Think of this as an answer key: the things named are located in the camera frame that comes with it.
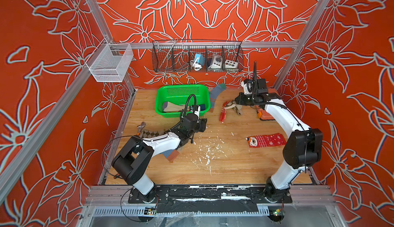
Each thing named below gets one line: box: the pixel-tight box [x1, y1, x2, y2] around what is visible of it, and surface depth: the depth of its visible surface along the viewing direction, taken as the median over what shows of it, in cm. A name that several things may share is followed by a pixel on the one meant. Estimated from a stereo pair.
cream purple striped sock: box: [163, 101, 194, 112], surface depth 109 cm
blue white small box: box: [193, 53, 206, 67], surface depth 85 cm
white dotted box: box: [224, 59, 239, 69], surface depth 96 cm
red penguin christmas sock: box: [245, 133, 287, 148], surface depth 92 cm
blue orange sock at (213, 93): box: [209, 83, 227, 113], surface depth 123 cm
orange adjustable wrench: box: [136, 121, 147, 136], surface depth 100 cm
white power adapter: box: [207, 53, 223, 69], surface depth 93 cm
